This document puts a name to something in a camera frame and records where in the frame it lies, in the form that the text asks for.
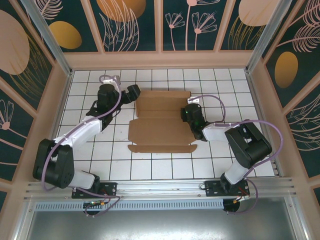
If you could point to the brown cardboard paper box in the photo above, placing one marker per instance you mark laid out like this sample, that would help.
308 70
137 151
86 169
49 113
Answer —
160 130

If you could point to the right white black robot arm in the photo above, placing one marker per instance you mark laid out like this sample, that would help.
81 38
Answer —
237 172

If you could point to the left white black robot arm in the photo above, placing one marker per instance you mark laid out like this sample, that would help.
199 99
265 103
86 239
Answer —
82 130

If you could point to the yellow power connector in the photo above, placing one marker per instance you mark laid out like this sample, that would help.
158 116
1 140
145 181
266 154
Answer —
237 200
102 204

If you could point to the grey metal sheet panel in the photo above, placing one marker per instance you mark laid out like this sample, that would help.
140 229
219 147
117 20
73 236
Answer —
162 225

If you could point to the aluminium table side rail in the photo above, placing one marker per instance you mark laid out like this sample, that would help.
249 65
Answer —
255 100
65 92

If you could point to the aluminium mounting rail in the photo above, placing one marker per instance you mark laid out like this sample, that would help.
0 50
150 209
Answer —
162 188

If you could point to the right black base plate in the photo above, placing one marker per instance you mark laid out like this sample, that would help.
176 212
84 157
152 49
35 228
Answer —
212 190

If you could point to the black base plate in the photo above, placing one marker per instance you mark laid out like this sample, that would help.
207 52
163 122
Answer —
212 190
110 188

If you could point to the aluminium frame post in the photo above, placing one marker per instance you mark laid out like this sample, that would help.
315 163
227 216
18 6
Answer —
50 42
265 35

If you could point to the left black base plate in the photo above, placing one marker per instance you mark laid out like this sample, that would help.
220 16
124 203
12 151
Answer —
110 188

